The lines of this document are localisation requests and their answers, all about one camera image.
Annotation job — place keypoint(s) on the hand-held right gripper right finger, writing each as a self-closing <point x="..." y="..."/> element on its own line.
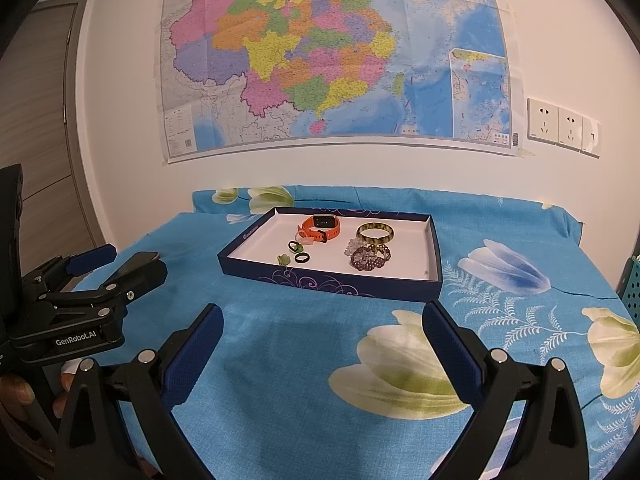
<point x="450" y="350"/>

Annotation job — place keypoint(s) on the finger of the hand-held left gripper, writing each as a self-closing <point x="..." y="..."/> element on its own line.
<point x="92" y="257"/>
<point x="145" y="272"/>

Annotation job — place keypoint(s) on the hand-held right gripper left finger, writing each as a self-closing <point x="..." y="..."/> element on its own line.
<point x="200" y="350"/>

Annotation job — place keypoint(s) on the dark blue shallow box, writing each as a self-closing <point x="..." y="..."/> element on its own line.
<point x="260" y="246"/>

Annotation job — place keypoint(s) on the yellow-black bangle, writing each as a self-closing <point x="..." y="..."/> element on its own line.
<point x="375" y="239"/>

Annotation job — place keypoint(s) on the orange smartwatch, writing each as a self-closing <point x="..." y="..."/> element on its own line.
<point x="322" y="221"/>

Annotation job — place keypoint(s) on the person's left hand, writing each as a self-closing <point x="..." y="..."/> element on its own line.
<point x="15" y="397"/>

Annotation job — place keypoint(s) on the blue floral bedsheet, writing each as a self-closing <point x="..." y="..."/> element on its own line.
<point x="300" y="340"/>

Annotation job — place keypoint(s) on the brown door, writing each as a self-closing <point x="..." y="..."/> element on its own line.
<point x="40" y="110"/>

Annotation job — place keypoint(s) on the white wall socket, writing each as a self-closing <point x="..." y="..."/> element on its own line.
<point x="542" y="120"/>
<point x="571" y="128"/>

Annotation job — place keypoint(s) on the white wall switch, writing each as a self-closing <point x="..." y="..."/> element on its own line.
<point x="591" y="137"/>

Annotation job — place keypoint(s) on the colourful wall map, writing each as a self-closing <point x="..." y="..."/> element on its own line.
<point x="325" y="60"/>

